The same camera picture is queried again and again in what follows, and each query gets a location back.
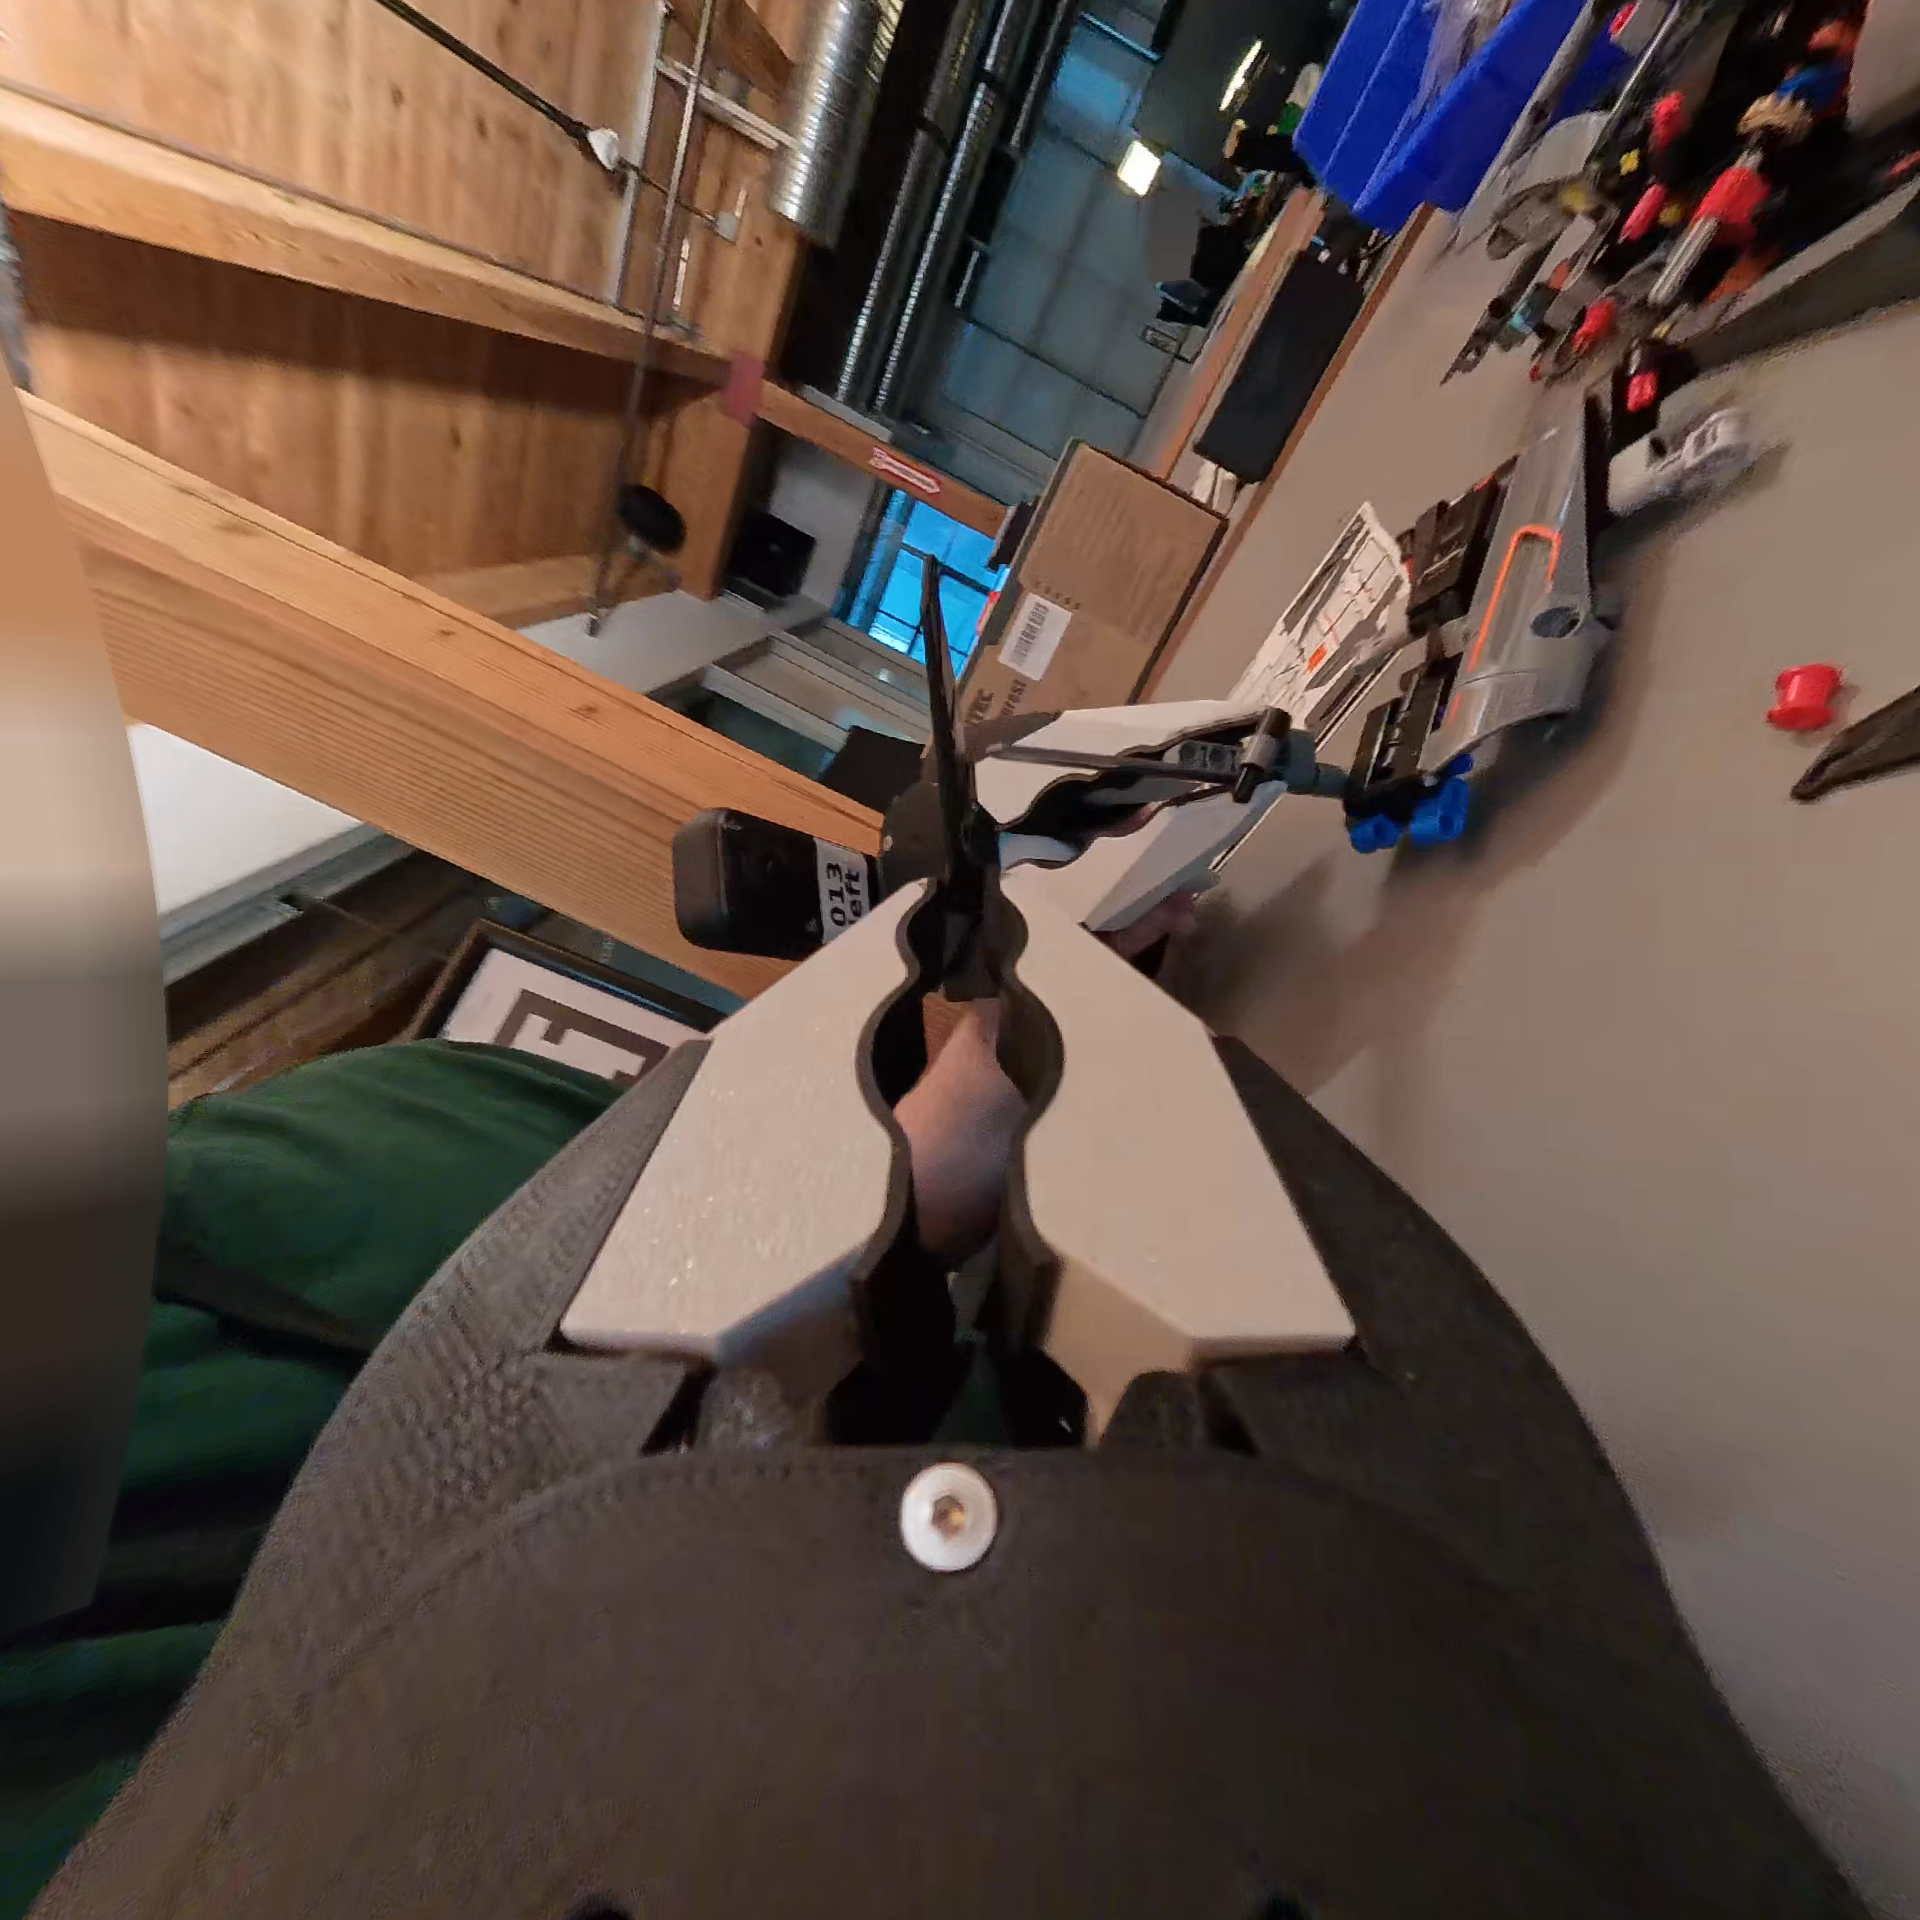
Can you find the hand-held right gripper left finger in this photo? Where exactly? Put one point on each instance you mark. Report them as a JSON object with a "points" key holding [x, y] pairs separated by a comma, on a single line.
{"points": [[749, 1172]]}

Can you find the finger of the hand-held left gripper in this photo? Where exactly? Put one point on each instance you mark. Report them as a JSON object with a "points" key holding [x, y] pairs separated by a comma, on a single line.
{"points": [[1140, 726], [1184, 862]]}

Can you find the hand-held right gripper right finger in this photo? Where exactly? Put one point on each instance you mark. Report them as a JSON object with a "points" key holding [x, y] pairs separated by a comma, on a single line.
{"points": [[1184, 1186]]}

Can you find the grey black lego door assembly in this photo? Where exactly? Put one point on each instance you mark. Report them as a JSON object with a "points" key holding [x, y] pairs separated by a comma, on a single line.
{"points": [[1530, 630]]}

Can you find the person's left forearm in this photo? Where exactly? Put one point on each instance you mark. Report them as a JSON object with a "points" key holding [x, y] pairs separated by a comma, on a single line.
{"points": [[961, 1156]]}

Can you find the lego sticker sheet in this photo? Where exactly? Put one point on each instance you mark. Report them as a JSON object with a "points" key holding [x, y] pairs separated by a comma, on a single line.
{"points": [[1329, 617]]}

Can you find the red lego pin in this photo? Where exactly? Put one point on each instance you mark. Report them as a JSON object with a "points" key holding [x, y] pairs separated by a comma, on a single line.
{"points": [[1804, 698]]}

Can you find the lego car chassis model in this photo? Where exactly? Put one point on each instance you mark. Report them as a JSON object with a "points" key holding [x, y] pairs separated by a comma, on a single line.
{"points": [[1693, 182]]}

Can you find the person's left hand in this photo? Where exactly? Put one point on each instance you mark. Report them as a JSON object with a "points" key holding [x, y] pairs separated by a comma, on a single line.
{"points": [[1156, 939]]}

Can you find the brown cardboard box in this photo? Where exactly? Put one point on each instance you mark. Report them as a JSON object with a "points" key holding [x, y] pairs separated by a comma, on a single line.
{"points": [[1109, 570]]}

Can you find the framed black white sign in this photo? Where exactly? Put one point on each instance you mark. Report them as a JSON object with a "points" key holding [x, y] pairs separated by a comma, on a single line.
{"points": [[569, 1014]]}

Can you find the black pendant lamp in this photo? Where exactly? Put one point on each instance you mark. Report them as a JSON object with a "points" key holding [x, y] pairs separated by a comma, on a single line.
{"points": [[652, 521]]}

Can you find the black power adapter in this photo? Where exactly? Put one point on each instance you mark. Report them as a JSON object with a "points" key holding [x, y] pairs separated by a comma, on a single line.
{"points": [[1275, 361]]}

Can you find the wooden beam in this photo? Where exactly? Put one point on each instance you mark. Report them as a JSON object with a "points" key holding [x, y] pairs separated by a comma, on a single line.
{"points": [[374, 646]]}

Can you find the blue storage bin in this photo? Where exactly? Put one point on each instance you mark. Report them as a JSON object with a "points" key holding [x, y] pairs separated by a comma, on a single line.
{"points": [[1424, 106]]}

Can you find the silver air duct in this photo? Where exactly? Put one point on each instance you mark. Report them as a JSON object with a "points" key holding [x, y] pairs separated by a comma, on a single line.
{"points": [[833, 121]]}

